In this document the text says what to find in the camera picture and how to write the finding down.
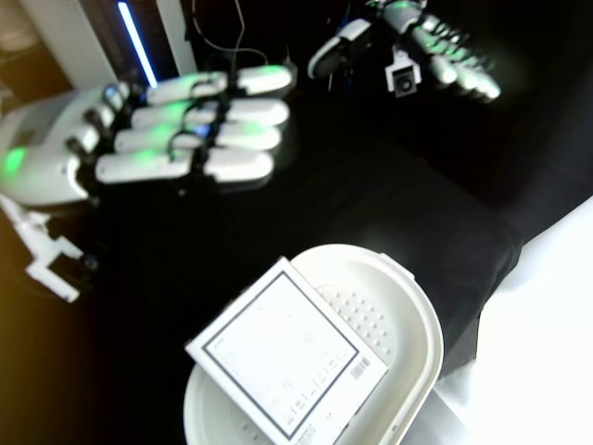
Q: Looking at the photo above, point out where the black table cloth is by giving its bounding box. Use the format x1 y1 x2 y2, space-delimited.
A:
82 27 593 445

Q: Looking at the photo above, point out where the white column with blue light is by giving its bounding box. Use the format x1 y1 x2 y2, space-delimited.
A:
18 0 196 92

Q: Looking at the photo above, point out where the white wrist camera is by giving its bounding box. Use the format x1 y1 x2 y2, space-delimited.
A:
385 44 422 98

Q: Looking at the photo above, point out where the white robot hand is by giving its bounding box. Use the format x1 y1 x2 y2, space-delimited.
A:
382 0 502 103
0 64 297 208

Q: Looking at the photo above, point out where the thin white cable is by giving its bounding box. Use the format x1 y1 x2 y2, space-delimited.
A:
190 0 271 70

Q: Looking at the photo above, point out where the white oval studded tray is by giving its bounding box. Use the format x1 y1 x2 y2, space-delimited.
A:
183 243 446 445

